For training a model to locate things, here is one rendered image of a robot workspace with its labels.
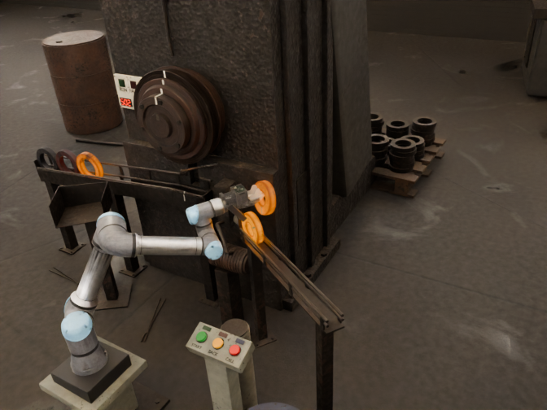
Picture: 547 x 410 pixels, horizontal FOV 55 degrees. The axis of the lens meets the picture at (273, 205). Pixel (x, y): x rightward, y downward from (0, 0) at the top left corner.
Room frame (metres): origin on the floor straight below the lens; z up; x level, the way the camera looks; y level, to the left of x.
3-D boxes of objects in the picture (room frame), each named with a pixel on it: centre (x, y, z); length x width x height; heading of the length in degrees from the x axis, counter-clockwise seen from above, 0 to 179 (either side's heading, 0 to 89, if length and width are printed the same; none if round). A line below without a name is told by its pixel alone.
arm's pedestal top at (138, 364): (1.57, 0.82, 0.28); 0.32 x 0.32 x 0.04; 57
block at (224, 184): (2.27, 0.23, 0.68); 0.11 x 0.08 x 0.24; 149
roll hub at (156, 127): (2.30, 0.49, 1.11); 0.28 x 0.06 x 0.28; 59
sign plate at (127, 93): (2.65, 0.67, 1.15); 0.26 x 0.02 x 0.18; 59
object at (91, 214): (2.40, 1.01, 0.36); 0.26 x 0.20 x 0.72; 94
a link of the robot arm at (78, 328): (1.59, 0.83, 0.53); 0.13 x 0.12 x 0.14; 17
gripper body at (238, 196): (1.97, 0.17, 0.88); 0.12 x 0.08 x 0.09; 113
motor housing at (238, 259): (2.10, 0.23, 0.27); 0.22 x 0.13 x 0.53; 59
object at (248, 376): (1.56, 0.19, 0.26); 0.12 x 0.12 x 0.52
